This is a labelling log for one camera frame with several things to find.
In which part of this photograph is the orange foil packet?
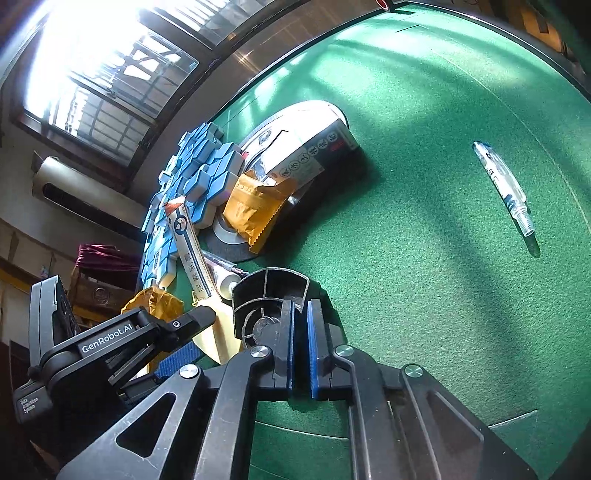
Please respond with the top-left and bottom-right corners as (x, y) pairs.
(223, 170), (301, 254)

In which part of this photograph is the yellow rounded case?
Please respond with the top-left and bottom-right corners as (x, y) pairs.
(191, 295), (246, 366)

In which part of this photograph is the pile of blue mahjong tiles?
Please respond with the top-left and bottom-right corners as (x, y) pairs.
(139, 121), (246, 288)

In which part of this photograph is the white standing air conditioner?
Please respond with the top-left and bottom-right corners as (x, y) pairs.
(31, 156), (140, 218)

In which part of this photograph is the wooden chair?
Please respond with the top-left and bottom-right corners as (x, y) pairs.
(69, 265), (140, 324)

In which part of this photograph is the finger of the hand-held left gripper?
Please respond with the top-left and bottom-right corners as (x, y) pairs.
(137, 306), (218, 352)
(108, 344), (204, 402)

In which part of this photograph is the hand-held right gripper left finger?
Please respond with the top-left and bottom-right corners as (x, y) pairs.
(55, 299), (297, 480)

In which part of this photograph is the white round plate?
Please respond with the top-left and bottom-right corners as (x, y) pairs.
(212, 100), (352, 260)

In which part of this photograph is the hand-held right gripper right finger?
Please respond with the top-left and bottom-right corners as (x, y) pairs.
(306, 298), (539, 480)

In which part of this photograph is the white printed carton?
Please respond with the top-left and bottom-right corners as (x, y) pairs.
(265, 122), (361, 186)

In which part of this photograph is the black plastic fan-shaped part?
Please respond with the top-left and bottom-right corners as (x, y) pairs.
(231, 267), (311, 356)

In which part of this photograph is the clear pen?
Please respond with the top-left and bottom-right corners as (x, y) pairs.
(473, 141), (537, 239)

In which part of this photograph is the small white tube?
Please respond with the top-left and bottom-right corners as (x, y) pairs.
(201, 249), (243, 301)

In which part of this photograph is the dark red cloth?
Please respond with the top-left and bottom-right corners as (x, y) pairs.
(75, 244), (142, 280)

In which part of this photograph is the barred window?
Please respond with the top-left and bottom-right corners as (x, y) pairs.
(9, 0), (324, 186)

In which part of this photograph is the long white ointment box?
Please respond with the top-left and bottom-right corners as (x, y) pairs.
(164, 196), (218, 308)

